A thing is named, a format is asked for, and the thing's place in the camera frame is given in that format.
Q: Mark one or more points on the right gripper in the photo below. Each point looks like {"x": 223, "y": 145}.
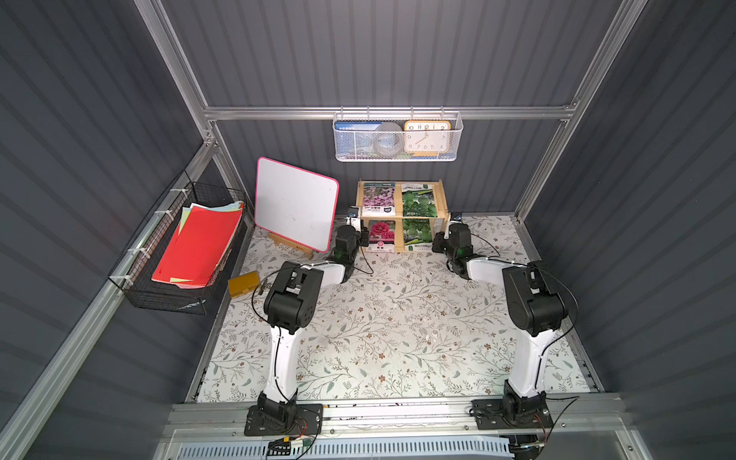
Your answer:
{"x": 444, "y": 241}

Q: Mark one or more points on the wooden two-tier shelf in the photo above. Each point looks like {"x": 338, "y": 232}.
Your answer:
{"x": 439, "y": 224}

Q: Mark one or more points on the purple flower seed bag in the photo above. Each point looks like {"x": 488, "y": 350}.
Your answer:
{"x": 378, "y": 199}

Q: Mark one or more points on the green gourd seed bag top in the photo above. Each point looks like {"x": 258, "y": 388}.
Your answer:
{"x": 418, "y": 200}

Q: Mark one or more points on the green gourd seed bag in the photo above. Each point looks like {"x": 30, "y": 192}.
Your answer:
{"x": 418, "y": 234}
{"x": 418, "y": 200}

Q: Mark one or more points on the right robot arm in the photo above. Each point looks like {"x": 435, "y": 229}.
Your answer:
{"x": 535, "y": 306}

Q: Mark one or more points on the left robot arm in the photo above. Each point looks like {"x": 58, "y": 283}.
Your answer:
{"x": 290, "y": 307}

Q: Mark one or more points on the pink flower seed bag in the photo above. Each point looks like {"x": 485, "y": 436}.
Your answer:
{"x": 382, "y": 236}

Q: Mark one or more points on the green gourd seed bag bottom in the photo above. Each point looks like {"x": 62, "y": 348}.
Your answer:
{"x": 418, "y": 234}

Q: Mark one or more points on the wooden whiteboard easel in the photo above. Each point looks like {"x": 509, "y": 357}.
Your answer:
{"x": 279, "y": 240}

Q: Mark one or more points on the pink framed whiteboard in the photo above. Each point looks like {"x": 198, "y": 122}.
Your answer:
{"x": 295, "y": 204}

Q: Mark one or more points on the blue box in basket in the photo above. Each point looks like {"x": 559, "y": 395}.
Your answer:
{"x": 354, "y": 139}

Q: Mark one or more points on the grey tape roll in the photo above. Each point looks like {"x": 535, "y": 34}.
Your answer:
{"x": 388, "y": 140}

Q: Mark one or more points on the yellow square clock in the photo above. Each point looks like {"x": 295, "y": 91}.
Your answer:
{"x": 430, "y": 137}

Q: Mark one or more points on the yellow sponge block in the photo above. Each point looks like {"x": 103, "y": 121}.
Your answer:
{"x": 244, "y": 284}

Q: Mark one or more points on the red paper folder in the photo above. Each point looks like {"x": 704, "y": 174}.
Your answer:
{"x": 198, "y": 245}

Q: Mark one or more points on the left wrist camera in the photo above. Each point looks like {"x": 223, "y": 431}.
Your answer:
{"x": 354, "y": 218}

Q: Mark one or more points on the white wire wall basket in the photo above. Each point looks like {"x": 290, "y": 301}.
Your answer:
{"x": 400, "y": 118}

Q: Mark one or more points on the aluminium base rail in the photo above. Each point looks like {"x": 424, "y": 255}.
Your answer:
{"x": 225, "y": 421}

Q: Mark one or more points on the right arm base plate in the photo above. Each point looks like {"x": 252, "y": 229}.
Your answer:
{"x": 509, "y": 413}

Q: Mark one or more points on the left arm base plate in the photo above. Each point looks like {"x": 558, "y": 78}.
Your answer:
{"x": 284, "y": 420}

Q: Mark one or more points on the white vented cable duct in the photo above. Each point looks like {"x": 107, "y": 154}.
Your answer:
{"x": 439, "y": 447}

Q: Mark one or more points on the black wire side basket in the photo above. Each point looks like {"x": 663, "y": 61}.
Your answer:
{"x": 134, "y": 278}

